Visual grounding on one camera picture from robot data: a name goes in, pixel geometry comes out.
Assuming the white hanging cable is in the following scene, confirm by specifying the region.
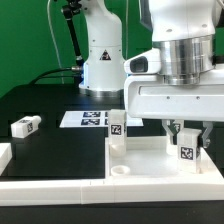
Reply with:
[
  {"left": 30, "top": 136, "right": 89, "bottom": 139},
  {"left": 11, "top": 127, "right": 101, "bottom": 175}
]
[{"left": 46, "top": 0, "right": 65, "bottom": 84}]

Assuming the white U-shaped fence wall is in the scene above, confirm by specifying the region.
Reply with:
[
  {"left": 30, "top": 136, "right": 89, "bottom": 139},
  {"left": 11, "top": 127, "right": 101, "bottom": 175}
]
[{"left": 0, "top": 137, "right": 224, "bottom": 206}]

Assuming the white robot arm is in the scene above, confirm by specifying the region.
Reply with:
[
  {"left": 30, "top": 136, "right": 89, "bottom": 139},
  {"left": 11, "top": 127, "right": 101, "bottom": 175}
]
[{"left": 80, "top": 0, "right": 224, "bottom": 147}]

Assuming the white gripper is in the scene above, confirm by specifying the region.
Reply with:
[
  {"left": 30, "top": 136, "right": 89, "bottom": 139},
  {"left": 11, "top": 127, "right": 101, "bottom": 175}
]
[{"left": 124, "top": 69, "right": 224, "bottom": 148}]

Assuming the white marker plate with tags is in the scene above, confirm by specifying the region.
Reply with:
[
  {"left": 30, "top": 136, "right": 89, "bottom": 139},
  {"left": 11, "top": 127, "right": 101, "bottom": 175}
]
[{"left": 60, "top": 109, "right": 143, "bottom": 128}]

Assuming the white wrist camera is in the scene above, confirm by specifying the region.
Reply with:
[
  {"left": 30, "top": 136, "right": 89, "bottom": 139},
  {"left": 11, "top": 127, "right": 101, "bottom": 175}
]
[{"left": 124, "top": 48, "right": 161, "bottom": 75}]

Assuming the white square table top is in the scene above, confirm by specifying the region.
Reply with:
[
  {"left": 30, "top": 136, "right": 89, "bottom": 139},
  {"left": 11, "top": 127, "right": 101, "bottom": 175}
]
[{"left": 105, "top": 136, "right": 221, "bottom": 179}]

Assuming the black base cable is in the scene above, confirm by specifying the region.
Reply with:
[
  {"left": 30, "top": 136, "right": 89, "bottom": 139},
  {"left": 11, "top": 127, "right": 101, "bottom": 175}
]
[{"left": 29, "top": 65, "right": 84, "bottom": 85}]

